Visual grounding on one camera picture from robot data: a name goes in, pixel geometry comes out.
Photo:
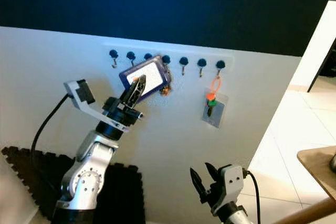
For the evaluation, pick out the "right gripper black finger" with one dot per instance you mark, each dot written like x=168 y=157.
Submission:
x=201 y=186
x=214 y=174

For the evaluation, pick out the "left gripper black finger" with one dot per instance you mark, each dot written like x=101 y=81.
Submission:
x=136 y=90

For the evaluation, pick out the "dark card holder white card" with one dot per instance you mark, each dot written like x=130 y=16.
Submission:
x=152 y=74

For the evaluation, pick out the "silver right arm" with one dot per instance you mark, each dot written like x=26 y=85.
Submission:
x=232 y=217

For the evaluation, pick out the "clear card holder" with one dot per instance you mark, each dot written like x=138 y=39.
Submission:
x=221 y=119

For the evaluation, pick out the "green head key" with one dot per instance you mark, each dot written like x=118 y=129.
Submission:
x=210 y=108

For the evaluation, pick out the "wooden table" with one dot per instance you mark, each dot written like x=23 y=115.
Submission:
x=317 y=169

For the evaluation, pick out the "black round speaker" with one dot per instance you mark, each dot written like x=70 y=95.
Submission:
x=333 y=162

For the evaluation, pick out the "black foam puzzle mat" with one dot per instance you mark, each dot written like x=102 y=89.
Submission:
x=21 y=177

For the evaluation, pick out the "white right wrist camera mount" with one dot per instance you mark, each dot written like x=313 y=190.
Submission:
x=235 y=182

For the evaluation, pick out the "black doorway frame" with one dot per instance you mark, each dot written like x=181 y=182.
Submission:
x=324 y=69

